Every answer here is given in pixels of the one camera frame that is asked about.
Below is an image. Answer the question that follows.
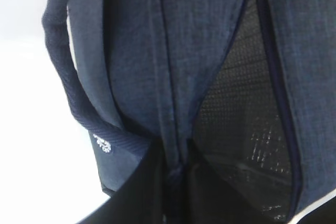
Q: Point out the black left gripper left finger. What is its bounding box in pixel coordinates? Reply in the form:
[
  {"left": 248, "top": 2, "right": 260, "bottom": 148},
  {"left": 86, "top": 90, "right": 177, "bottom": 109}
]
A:
[{"left": 81, "top": 142, "right": 181, "bottom": 223}]

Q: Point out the navy blue lunch bag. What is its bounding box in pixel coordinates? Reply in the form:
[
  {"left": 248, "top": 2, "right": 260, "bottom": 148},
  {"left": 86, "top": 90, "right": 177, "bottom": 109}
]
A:
[{"left": 43, "top": 0, "right": 335, "bottom": 223}]

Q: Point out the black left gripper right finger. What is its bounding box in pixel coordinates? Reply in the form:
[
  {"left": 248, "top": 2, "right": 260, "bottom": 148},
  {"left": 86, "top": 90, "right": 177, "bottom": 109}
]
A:
[{"left": 187, "top": 140, "right": 278, "bottom": 223}]

